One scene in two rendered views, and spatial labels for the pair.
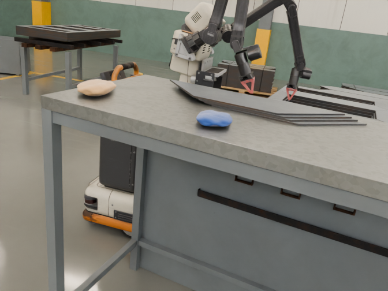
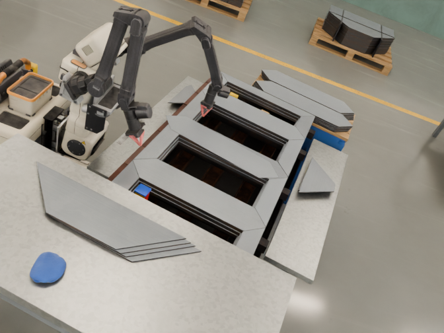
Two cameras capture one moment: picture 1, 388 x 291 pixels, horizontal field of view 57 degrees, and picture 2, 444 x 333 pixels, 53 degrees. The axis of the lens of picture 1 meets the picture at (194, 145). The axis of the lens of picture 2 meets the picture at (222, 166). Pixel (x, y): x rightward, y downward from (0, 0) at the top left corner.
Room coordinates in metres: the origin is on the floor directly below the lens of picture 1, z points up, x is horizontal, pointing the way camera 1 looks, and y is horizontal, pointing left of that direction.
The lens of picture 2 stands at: (0.08, -0.24, 2.38)
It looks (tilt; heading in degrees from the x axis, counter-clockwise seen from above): 39 degrees down; 346
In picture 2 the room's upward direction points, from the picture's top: 21 degrees clockwise
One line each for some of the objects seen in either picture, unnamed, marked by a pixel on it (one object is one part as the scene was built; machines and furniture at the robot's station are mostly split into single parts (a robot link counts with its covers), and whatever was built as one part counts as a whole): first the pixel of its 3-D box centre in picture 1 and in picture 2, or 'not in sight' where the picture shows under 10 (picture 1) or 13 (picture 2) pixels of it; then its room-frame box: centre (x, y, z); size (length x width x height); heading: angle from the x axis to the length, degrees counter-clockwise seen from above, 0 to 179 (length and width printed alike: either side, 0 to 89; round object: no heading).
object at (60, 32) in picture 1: (74, 59); not in sight; (5.45, 1.95, 0.45); 1.66 x 0.84 x 0.91; 168
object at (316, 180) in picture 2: not in sight; (320, 180); (2.09, -1.36, 0.77); 0.45 x 0.20 x 0.04; 158
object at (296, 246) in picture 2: not in sight; (312, 198); (1.95, -1.30, 0.73); 1.20 x 0.26 x 0.03; 158
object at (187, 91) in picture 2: not in sight; (187, 96); (2.77, -0.51, 0.70); 0.39 x 0.12 x 0.04; 158
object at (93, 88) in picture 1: (96, 87); not in sight; (1.16, 0.34, 1.07); 0.16 x 0.10 x 0.04; 167
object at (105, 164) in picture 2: not in sight; (159, 121); (2.45, -0.35, 0.66); 1.30 x 0.20 x 0.03; 158
